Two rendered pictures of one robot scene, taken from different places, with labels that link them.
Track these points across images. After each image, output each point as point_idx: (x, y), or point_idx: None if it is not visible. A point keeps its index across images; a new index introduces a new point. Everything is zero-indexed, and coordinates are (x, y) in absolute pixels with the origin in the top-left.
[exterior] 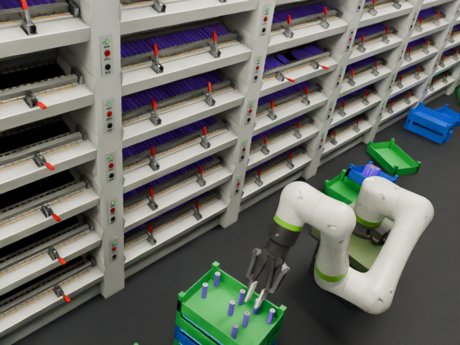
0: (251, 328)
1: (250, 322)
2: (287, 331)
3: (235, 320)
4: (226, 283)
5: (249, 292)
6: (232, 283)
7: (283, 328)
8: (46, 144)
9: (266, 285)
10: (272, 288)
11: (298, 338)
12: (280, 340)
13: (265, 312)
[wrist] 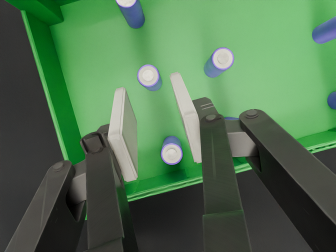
0: (131, 94)
1: (151, 105)
2: (177, 244)
3: (183, 66)
4: (318, 134)
5: (178, 91)
6: (305, 142)
7: (188, 242)
8: None
9: (107, 165)
10: (59, 180)
11: (155, 250)
12: (170, 220)
13: (152, 172)
